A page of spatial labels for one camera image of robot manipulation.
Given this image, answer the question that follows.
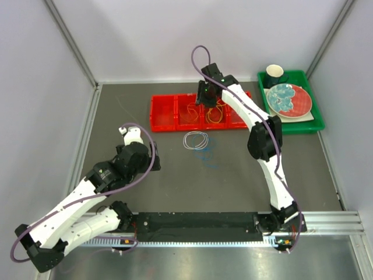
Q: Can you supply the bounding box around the yellow cable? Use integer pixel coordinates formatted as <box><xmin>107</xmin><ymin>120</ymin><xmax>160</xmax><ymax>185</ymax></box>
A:
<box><xmin>205</xmin><ymin>100</ymin><xmax>227</xmax><ymax>124</ymax></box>

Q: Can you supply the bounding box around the orange cable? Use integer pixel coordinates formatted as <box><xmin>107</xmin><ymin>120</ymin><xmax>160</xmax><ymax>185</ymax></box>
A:
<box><xmin>180</xmin><ymin>101</ymin><xmax>202</xmax><ymax>123</ymax></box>

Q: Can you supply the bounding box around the blue cable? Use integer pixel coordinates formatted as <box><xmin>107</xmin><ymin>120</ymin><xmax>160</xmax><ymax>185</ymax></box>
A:
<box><xmin>192</xmin><ymin>134</ymin><xmax>219</xmax><ymax>170</ymax></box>

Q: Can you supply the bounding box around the white cable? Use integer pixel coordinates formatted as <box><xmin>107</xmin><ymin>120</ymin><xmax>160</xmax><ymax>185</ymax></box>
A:
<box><xmin>182</xmin><ymin>131</ymin><xmax>209</xmax><ymax>150</ymax></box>

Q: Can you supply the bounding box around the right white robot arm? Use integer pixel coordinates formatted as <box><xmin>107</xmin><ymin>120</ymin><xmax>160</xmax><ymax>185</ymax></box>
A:
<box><xmin>196</xmin><ymin>63</ymin><xmax>302</xmax><ymax>233</ymax></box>

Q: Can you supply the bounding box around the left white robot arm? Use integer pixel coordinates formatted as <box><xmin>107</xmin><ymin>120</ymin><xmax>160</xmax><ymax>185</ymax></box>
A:
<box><xmin>10</xmin><ymin>123</ymin><xmax>160</xmax><ymax>273</ymax></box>

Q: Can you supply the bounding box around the red bin far left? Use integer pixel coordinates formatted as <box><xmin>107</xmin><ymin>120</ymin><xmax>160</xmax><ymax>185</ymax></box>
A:
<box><xmin>149</xmin><ymin>94</ymin><xmax>176</xmax><ymax>132</ymax></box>

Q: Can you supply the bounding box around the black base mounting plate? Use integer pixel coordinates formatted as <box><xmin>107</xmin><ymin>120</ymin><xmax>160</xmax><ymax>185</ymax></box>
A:
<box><xmin>127</xmin><ymin>212</ymin><xmax>261</xmax><ymax>237</ymax></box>

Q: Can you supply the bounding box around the dark green paper cup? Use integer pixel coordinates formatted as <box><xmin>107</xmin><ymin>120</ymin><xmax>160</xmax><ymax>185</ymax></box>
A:
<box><xmin>263</xmin><ymin>64</ymin><xmax>289</xmax><ymax>88</ymax></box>

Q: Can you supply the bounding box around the blue patterned plate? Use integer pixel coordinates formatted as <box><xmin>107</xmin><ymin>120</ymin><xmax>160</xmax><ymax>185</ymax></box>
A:
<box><xmin>266</xmin><ymin>83</ymin><xmax>295</xmax><ymax>113</ymax></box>

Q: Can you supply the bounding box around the green plastic tray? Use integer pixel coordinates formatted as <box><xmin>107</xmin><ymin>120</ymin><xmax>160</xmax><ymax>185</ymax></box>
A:
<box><xmin>257</xmin><ymin>70</ymin><xmax>325</xmax><ymax>135</ymax></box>

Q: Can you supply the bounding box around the red round plate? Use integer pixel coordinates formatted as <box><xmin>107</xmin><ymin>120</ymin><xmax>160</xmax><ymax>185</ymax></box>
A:
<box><xmin>285</xmin><ymin>84</ymin><xmax>312</xmax><ymax>118</ymax></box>

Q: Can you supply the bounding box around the white square board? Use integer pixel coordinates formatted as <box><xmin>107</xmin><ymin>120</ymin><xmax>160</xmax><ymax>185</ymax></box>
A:
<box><xmin>279</xmin><ymin>112</ymin><xmax>314</xmax><ymax>123</ymax></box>

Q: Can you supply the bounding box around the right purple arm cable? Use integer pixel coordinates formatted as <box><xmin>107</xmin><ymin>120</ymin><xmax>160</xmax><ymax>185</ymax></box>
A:
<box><xmin>191</xmin><ymin>45</ymin><xmax>304</xmax><ymax>254</ymax></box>

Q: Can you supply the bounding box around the slotted grey cable duct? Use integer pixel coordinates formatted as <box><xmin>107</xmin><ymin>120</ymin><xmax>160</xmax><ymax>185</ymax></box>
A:
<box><xmin>82</xmin><ymin>232</ymin><xmax>278</xmax><ymax>248</ymax></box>

